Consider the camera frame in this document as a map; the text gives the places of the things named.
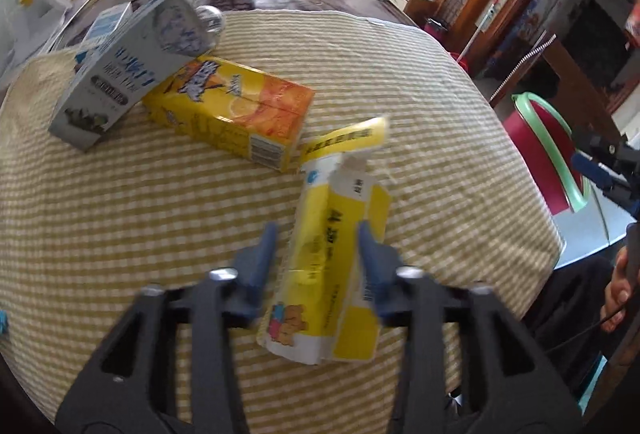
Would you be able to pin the person's right hand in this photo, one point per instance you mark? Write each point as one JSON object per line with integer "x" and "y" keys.
{"x": 617, "y": 299}

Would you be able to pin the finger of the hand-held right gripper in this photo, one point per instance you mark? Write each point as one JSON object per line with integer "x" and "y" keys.
{"x": 587, "y": 166}

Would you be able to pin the clear plastic bottle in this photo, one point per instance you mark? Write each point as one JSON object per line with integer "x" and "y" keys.
{"x": 210, "y": 21}

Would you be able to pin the grey carton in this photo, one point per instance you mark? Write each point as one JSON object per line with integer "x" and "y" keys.
{"x": 120, "y": 78}

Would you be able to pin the red bin with green rim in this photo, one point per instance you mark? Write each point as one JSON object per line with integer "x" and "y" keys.
{"x": 535, "y": 148}

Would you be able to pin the red broom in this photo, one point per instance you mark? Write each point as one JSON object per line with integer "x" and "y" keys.
{"x": 480, "y": 33}

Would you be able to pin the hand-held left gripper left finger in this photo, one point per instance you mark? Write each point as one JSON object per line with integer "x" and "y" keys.
{"x": 260, "y": 259}

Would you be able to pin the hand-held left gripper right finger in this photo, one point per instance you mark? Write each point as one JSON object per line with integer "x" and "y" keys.
{"x": 372, "y": 269}

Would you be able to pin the yellow white carton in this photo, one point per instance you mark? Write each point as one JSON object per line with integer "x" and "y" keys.
{"x": 325, "y": 239}

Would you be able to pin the blue white carton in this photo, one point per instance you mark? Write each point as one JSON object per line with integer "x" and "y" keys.
{"x": 107, "y": 26}

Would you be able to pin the blue patterned door curtain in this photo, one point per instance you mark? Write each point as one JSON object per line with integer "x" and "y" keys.
{"x": 545, "y": 3}

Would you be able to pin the yellow orange juice carton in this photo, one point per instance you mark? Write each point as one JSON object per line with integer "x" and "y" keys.
{"x": 235, "y": 108}

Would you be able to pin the small red bin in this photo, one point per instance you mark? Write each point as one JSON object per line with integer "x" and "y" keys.
{"x": 436, "y": 31}

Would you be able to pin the person's black clothing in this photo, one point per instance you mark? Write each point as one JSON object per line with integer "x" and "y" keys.
{"x": 565, "y": 324}

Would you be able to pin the yellow white striped cloth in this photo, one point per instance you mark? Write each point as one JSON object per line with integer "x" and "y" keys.
{"x": 150, "y": 214}

